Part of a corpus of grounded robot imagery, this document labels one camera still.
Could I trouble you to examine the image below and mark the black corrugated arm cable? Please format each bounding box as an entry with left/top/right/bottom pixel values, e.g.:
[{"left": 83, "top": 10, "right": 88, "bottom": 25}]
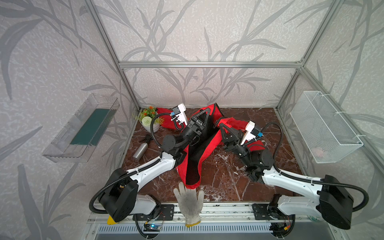
[
  {"left": 88, "top": 112, "right": 181, "bottom": 214},
  {"left": 257, "top": 121, "right": 370, "bottom": 213}
]

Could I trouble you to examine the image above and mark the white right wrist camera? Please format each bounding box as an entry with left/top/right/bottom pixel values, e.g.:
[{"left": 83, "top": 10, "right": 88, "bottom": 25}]
[{"left": 241, "top": 121, "right": 263, "bottom": 145}]

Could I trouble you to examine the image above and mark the white knit work glove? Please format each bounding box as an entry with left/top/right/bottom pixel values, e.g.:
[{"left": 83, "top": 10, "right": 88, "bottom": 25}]
[{"left": 174, "top": 182, "right": 205, "bottom": 228}]

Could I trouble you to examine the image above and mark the white wire mesh basket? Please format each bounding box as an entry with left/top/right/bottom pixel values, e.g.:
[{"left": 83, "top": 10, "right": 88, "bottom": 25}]
[{"left": 291, "top": 91, "right": 364, "bottom": 164}]

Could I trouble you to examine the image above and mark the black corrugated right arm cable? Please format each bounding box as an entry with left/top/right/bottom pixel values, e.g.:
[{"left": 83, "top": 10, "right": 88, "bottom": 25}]
[{"left": 257, "top": 121, "right": 370, "bottom": 213}]

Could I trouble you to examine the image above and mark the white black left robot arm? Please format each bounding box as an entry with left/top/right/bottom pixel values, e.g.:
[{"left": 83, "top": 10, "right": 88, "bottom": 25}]
[{"left": 89, "top": 108, "right": 212, "bottom": 223}]

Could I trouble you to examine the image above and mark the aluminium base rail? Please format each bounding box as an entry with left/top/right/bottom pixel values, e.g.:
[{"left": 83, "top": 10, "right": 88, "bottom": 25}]
[{"left": 81, "top": 202, "right": 345, "bottom": 240}]

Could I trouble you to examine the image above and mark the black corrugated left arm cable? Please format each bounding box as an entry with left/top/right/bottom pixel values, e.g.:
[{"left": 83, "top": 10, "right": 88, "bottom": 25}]
[{"left": 88, "top": 112, "right": 181, "bottom": 214}]

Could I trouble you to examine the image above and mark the white ribbed flower pot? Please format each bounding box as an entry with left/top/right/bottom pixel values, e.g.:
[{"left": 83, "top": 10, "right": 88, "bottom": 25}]
[{"left": 142, "top": 119, "right": 161, "bottom": 134}]

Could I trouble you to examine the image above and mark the yellow handled tool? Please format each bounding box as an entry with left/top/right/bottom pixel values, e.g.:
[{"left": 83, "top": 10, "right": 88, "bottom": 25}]
[{"left": 107, "top": 216, "right": 118, "bottom": 226}]

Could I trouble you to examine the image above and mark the silver spray bottle black nozzle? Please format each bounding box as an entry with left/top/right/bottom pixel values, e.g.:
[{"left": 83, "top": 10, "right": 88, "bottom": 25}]
[{"left": 133, "top": 135, "right": 152, "bottom": 161}]

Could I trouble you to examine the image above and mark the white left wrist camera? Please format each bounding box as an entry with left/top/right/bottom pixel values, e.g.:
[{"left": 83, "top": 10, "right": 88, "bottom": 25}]
[{"left": 171, "top": 103, "right": 188, "bottom": 126}]

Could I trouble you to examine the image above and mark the red jacket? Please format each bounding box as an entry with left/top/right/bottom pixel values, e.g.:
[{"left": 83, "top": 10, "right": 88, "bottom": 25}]
[{"left": 150, "top": 103, "right": 248, "bottom": 189}]

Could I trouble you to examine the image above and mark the artificial green flower plant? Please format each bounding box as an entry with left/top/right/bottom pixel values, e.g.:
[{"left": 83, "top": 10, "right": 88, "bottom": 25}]
[{"left": 134, "top": 106, "right": 158, "bottom": 127}]

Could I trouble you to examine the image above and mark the clear acrylic wall shelf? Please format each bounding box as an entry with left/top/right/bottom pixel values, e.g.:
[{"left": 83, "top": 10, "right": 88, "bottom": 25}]
[{"left": 42, "top": 94, "right": 120, "bottom": 163}]

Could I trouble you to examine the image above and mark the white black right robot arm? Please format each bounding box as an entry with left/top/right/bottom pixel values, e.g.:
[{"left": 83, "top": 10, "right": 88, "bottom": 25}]
[{"left": 219, "top": 123, "right": 354, "bottom": 230}]

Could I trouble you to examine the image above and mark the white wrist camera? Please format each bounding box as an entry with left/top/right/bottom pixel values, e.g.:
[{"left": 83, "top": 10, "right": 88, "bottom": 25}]
[
  {"left": 241, "top": 121, "right": 263, "bottom": 145},
  {"left": 171, "top": 103, "right": 188, "bottom": 126}
]

